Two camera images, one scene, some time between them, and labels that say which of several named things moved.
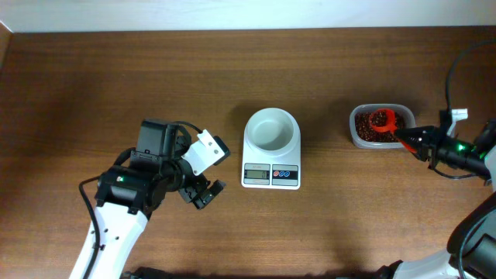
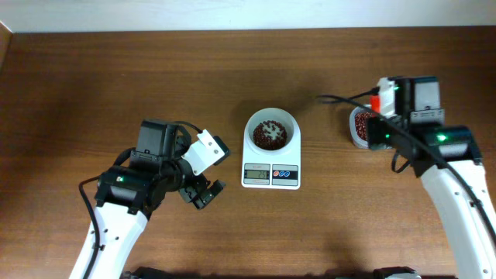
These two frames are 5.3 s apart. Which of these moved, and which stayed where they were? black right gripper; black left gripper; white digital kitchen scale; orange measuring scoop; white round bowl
Moved: black right gripper; orange measuring scoop
Stayed: white digital kitchen scale; black left gripper; white round bowl
